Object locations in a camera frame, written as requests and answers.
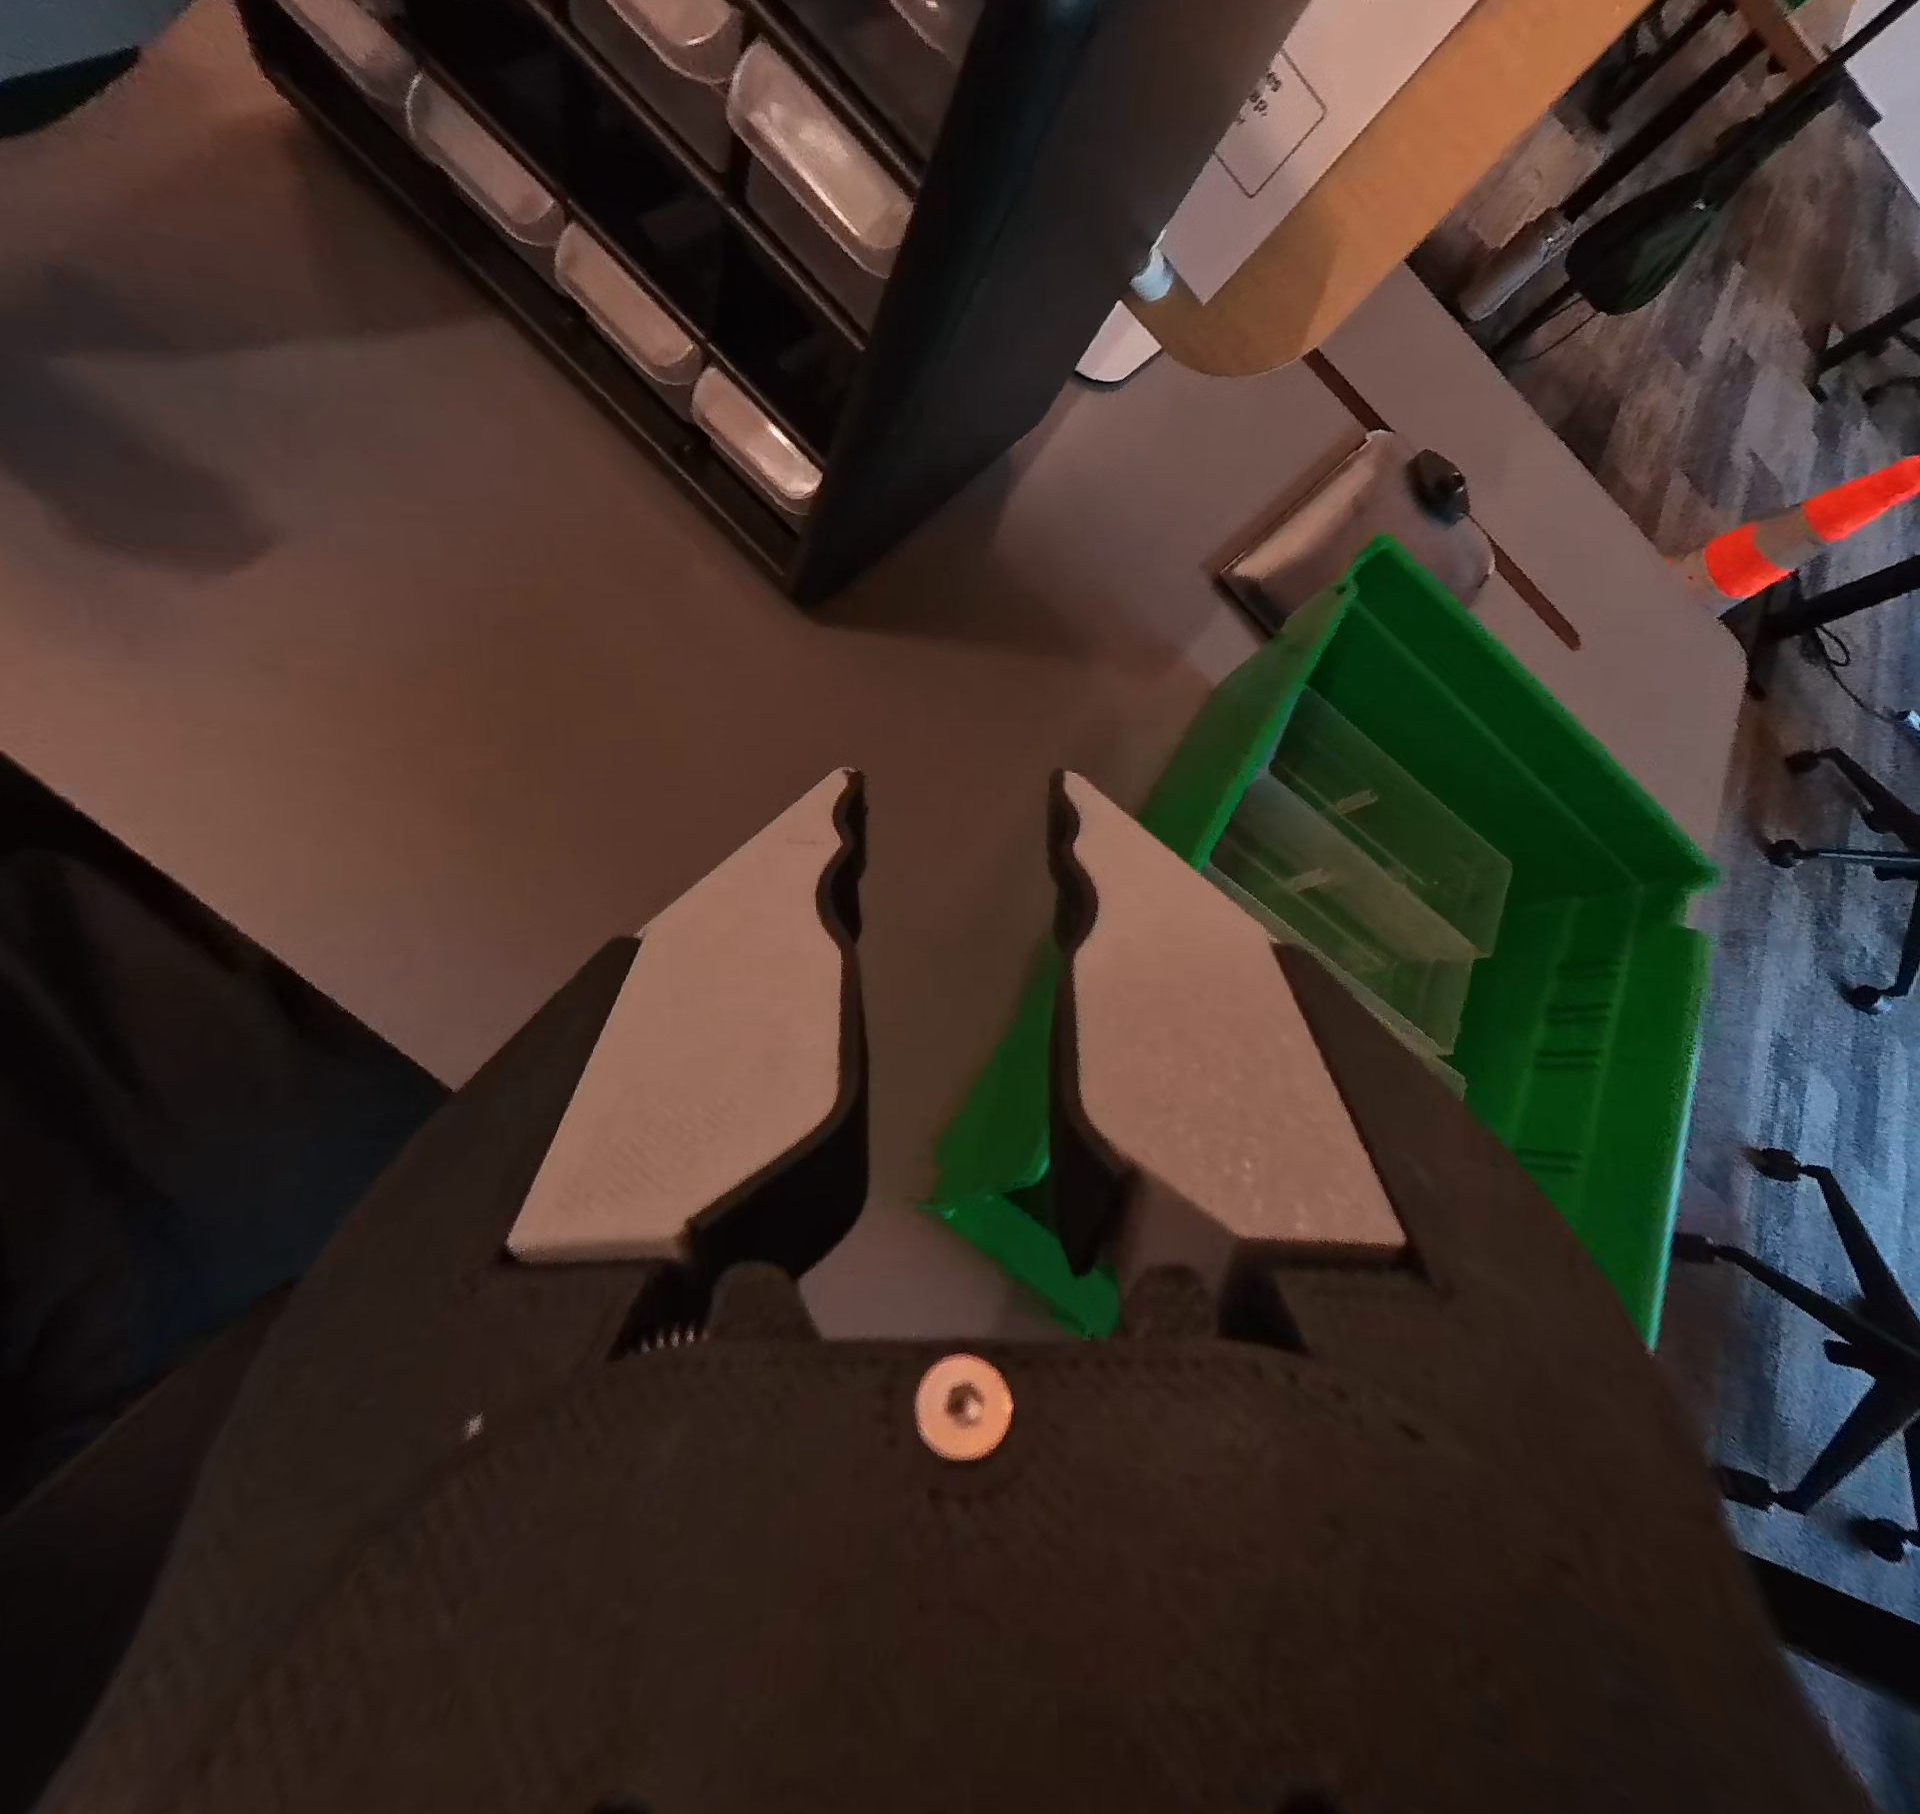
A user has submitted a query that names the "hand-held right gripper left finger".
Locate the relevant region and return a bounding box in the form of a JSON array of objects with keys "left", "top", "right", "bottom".
[{"left": 503, "top": 767, "right": 873, "bottom": 1293}]

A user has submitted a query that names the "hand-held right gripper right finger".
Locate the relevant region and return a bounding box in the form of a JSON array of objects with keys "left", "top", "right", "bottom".
[{"left": 1048, "top": 771, "right": 1413, "bottom": 1278}]

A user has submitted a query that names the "clear plastic drawer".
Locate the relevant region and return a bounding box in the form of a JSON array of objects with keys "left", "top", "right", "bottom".
[
  {"left": 1273, "top": 686, "right": 1518, "bottom": 963},
  {"left": 1204, "top": 771, "right": 1478, "bottom": 1058}
]

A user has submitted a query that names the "green plastic bin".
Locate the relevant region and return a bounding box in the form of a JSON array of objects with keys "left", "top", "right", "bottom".
[{"left": 917, "top": 533, "right": 1722, "bottom": 1355}]

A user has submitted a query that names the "black drawer cabinet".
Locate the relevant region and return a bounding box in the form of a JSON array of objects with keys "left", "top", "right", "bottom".
[{"left": 238, "top": 0, "right": 1373, "bottom": 608}]

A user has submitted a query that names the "black chair base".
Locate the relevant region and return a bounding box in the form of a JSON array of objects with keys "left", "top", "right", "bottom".
[
  {"left": 1671, "top": 1147, "right": 1920, "bottom": 1562},
  {"left": 1745, "top": 746, "right": 1920, "bottom": 1013}
]

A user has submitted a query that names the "orange white traffic cone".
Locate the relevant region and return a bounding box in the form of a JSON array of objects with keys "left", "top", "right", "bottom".
[{"left": 1703, "top": 457, "right": 1920, "bottom": 601}]

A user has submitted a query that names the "wooden board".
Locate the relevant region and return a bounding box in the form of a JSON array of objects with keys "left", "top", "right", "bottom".
[{"left": 1161, "top": 0, "right": 1759, "bottom": 380}]

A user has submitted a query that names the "white instruction poster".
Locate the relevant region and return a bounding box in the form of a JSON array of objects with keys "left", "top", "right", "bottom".
[{"left": 1161, "top": 0, "right": 1647, "bottom": 303}]

